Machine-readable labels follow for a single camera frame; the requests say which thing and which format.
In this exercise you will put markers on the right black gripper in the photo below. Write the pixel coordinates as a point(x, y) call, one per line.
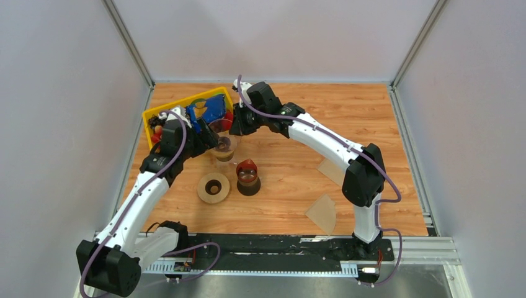
point(239, 127)

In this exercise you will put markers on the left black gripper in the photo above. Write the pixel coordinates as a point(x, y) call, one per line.
point(202, 144)

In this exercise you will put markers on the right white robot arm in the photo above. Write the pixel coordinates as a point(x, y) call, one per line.
point(363, 166)

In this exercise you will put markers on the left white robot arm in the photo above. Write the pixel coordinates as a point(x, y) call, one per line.
point(114, 261)

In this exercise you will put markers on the brown glass dripper on base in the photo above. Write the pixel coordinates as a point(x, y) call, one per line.
point(248, 181)

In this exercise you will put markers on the far brown paper filter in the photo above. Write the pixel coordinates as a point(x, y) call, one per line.
point(332, 172)

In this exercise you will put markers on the brown paper filter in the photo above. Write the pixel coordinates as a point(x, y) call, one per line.
point(323, 214)
point(332, 172)

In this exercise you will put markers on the near brown paper filter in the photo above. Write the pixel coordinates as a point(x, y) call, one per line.
point(323, 214)

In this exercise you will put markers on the red tomato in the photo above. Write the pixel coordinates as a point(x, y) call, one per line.
point(227, 120)

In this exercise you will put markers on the blue chips bag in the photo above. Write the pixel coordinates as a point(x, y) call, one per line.
point(209, 110)

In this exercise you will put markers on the red strawberries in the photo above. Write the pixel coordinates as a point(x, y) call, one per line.
point(157, 134)

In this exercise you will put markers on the dark grapes bunch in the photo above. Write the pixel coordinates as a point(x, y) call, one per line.
point(155, 121)

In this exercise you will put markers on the yellow plastic basket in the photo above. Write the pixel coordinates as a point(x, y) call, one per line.
point(172, 102)

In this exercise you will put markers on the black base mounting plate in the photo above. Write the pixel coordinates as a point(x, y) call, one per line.
point(280, 253)

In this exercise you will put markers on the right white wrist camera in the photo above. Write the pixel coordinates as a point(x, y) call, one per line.
point(242, 87)

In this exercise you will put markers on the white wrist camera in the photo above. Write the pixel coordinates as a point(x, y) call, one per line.
point(242, 87)
point(181, 112)

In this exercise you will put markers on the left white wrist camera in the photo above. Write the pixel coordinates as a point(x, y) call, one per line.
point(181, 112)

